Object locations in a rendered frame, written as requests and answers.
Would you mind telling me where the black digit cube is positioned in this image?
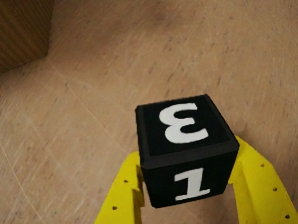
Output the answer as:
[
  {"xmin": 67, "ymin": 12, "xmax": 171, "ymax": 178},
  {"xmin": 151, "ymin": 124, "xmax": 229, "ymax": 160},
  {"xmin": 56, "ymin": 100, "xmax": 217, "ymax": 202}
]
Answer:
[{"xmin": 135, "ymin": 94, "xmax": 240, "ymax": 209}]

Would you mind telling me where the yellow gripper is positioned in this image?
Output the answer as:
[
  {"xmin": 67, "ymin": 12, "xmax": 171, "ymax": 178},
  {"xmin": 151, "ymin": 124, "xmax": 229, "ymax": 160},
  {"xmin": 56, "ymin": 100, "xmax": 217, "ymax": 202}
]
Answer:
[{"xmin": 94, "ymin": 135, "xmax": 298, "ymax": 224}]

